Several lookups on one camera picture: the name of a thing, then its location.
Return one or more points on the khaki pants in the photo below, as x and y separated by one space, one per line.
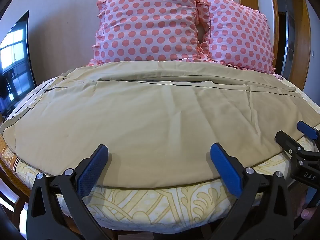
150 130

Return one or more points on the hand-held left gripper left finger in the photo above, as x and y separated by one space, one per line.
93 172

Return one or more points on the person's right hand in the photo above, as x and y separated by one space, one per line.
307 213

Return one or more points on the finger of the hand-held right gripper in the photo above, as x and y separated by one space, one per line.
287 140
306 128

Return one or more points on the pink polka dot pillow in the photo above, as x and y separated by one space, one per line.
150 27
237 35

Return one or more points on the wooden bed frame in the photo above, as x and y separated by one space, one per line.
11 177

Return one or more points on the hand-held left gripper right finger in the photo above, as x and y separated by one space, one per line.
226 170

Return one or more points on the yellow patterned bed sheet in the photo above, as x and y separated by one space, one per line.
150 205

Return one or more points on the wooden door frame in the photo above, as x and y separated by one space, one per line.
301 25

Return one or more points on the black flat screen television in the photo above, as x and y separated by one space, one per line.
16 62

